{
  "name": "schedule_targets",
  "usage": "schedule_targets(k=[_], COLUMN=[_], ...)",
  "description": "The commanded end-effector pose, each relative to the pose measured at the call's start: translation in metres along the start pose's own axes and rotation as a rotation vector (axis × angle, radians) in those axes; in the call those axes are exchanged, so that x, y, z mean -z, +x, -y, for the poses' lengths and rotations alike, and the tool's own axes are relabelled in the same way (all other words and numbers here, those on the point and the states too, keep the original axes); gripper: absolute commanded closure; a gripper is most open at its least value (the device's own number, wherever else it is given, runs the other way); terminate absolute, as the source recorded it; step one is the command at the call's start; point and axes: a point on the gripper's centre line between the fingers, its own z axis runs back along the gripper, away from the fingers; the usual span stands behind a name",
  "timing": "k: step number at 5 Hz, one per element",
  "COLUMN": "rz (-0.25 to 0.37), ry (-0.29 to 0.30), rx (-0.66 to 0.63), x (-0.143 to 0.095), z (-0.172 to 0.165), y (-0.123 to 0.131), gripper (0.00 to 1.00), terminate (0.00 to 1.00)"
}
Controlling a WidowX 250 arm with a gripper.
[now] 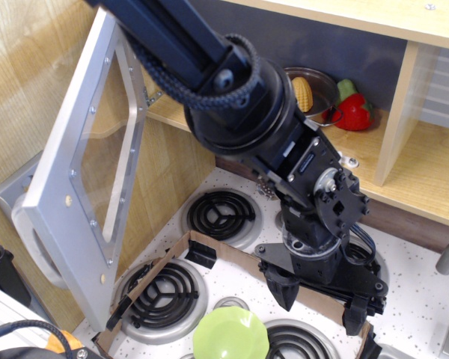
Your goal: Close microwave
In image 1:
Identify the yellow toy corn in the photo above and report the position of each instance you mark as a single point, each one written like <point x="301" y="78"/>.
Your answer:
<point x="303" y="93"/>

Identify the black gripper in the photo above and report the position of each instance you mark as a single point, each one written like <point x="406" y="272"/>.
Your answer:
<point x="328" y="270"/>

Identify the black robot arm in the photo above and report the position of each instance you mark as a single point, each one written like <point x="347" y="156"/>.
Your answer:
<point x="243" y="108"/>

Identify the stove burner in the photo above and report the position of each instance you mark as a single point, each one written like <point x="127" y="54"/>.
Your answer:
<point x="226" y="215"/>
<point x="290" y="338"/>
<point x="169" y="308"/>
<point x="359" y="251"/>

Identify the steel pot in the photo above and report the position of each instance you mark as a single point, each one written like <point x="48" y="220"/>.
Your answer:
<point x="324" y="111"/>

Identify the rear right stove burner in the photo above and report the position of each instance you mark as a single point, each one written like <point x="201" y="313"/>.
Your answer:
<point x="359" y="251"/>

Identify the green plate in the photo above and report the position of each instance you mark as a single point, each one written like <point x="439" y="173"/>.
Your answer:
<point x="230" y="332"/>

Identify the silver microwave door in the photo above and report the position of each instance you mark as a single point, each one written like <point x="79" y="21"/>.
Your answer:
<point x="79" y="198"/>

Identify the grey wall holder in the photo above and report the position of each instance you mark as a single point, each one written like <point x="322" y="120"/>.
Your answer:
<point x="17" y="184"/>

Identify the front right stove burner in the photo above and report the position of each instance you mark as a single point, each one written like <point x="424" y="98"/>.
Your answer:
<point x="290" y="338"/>

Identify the grey door handle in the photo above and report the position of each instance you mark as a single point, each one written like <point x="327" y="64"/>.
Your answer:
<point x="34" y="245"/>

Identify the brown cardboard barrier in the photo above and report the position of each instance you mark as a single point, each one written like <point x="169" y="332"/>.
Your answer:
<point x="226" y="271"/>

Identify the red toy pepper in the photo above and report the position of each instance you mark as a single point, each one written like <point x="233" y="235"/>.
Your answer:
<point x="352" y="111"/>

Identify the wooden shelf unit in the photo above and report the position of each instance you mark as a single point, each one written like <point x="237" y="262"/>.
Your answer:
<point x="390" y="49"/>

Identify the rear left stove burner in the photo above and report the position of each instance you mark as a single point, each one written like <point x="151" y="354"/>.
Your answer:
<point x="226" y="215"/>

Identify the silver stove knob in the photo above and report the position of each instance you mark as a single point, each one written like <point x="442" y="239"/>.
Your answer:
<point x="231" y="301"/>

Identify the black device at left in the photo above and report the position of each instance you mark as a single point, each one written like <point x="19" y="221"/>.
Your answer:
<point x="11" y="282"/>

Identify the front left stove burner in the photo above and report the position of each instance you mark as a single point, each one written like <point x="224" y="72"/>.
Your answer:
<point x="169" y="308"/>

